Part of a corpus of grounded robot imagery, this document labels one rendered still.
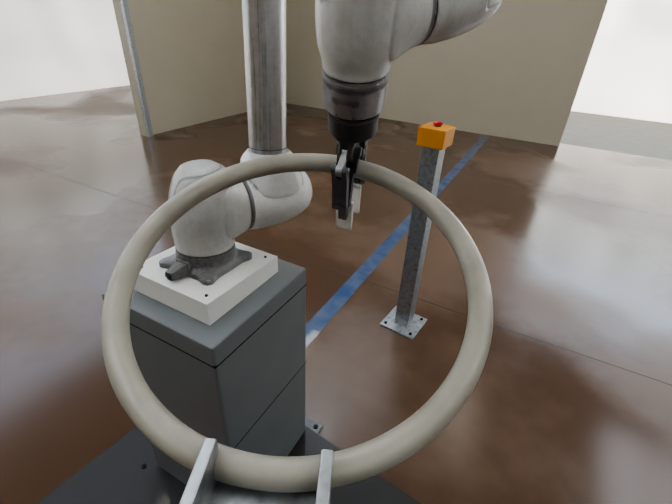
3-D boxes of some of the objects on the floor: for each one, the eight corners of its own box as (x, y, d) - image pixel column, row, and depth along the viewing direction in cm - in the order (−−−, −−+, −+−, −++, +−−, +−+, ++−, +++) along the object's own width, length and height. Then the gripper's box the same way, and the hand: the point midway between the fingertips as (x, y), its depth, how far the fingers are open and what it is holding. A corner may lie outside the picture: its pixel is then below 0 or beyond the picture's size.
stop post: (427, 320, 223) (468, 124, 167) (412, 340, 208) (452, 133, 152) (395, 306, 232) (425, 117, 176) (379, 324, 218) (405, 124, 162)
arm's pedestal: (135, 470, 143) (68, 296, 102) (229, 378, 181) (208, 223, 140) (242, 550, 124) (212, 373, 83) (322, 427, 162) (329, 264, 121)
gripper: (347, 74, 62) (343, 186, 81) (307, 134, 52) (313, 246, 71) (393, 82, 61) (378, 195, 79) (361, 146, 51) (352, 257, 69)
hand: (348, 206), depth 72 cm, fingers closed on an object, 4 cm apart
